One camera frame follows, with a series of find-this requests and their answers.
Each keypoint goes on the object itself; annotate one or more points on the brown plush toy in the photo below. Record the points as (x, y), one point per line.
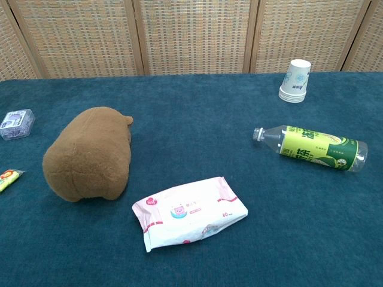
(86, 155)

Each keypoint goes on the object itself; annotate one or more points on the dark teal tablecloth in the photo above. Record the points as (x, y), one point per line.
(191, 125)

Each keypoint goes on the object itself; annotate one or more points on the white pink wet wipes pack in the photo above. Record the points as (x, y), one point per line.
(191, 213)

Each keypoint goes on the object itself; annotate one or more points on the woven folding screen panel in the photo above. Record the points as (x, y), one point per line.
(12, 48)
(194, 36)
(368, 45)
(80, 36)
(305, 30)

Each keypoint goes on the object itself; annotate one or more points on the white printed paper cup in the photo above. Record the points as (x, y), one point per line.
(292, 101)
(296, 76)
(292, 95)
(292, 98)

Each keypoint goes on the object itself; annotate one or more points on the clear bottle with green label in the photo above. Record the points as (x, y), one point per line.
(317, 148)

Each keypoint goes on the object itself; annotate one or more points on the clear plastic box purple contents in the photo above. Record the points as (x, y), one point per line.
(16, 123)

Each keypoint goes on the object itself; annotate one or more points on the yellow snack packet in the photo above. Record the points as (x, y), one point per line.
(7, 177)

